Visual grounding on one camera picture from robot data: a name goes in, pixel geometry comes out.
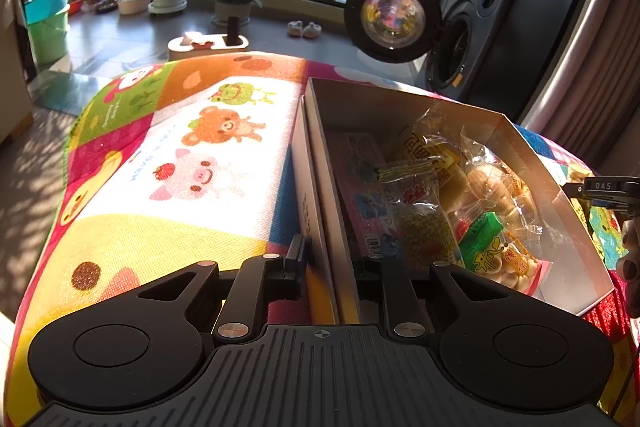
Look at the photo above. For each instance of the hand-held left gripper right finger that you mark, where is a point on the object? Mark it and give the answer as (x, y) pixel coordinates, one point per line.
(395, 294)

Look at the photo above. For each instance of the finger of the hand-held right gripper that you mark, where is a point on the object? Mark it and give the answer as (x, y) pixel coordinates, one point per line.
(607, 194)

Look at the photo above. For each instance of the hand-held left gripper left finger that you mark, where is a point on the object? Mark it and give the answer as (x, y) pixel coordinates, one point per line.
(250, 297)

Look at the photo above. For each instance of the white cardboard box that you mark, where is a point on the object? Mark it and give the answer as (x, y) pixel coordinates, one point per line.
(550, 187)

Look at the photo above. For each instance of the long bagged bread stick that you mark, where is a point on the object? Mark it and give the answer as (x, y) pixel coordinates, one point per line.
(420, 212)

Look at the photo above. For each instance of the green snack packet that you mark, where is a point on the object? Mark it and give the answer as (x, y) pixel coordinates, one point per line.
(481, 234)

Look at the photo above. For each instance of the yellow label bun packet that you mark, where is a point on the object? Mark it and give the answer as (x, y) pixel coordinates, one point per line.
(497, 189)

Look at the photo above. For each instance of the red edged biscuit bag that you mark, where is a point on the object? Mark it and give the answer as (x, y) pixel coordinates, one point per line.
(522, 266)

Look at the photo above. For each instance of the pink cartoon snack packet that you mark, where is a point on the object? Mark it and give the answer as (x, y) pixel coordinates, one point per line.
(352, 172)

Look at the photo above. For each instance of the person's right hand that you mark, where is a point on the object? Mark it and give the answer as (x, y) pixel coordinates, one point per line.
(631, 268)

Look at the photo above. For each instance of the colourful cartoon play mat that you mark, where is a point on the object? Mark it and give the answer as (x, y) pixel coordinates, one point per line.
(150, 187)

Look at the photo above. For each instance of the dark washing machine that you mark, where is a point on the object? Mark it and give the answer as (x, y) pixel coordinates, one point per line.
(475, 37)

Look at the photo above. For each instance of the white tissue box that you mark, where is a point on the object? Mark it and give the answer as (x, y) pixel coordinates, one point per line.
(205, 48)

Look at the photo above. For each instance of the pair of beige slippers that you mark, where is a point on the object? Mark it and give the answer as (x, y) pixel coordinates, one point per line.
(304, 30)

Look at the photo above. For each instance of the round washing machine door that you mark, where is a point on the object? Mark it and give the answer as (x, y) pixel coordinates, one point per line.
(392, 14)

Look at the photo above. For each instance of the oval white planter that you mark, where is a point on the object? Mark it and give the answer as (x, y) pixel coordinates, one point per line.
(133, 3)

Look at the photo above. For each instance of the chair with white cloth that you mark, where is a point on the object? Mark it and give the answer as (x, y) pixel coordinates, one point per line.
(12, 72)

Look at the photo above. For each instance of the green plastic basin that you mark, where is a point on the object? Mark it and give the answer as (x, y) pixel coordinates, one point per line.
(47, 27)

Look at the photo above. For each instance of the small red basin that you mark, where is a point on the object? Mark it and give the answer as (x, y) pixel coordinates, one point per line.
(76, 6)

